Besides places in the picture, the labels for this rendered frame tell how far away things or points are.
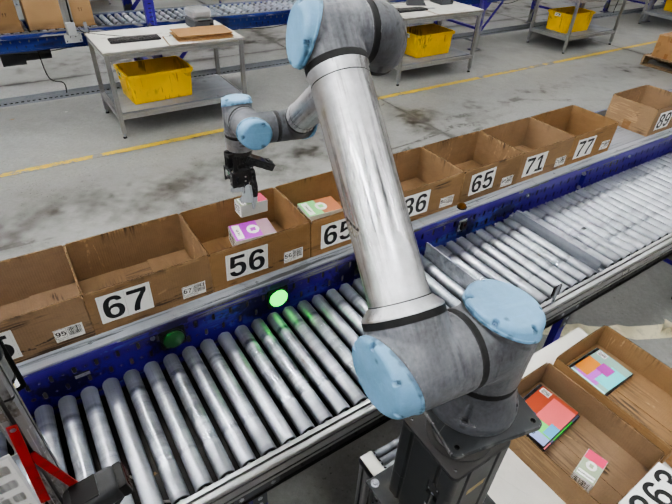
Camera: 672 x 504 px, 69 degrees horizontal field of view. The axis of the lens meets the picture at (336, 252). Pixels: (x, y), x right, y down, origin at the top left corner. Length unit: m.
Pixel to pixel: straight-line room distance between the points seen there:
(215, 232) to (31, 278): 0.64
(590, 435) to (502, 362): 0.87
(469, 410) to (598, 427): 0.80
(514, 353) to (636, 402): 1.02
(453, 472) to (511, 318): 0.40
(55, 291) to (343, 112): 1.34
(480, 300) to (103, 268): 1.40
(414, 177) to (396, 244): 1.68
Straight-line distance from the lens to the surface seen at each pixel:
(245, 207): 1.69
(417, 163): 2.45
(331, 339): 1.77
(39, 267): 1.89
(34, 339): 1.70
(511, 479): 1.58
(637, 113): 3.58
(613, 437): 1.76
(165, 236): 1.93
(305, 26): 0.90
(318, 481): 2.32
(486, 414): 1.02
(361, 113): 0.86
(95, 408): 1.72
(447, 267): 2.12
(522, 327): 0.89
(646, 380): 1.99
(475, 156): 2.74
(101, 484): 1.16
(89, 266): 1.92
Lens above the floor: 2.06
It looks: 37 degrees down
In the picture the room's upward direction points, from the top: 3 degrees clockwise
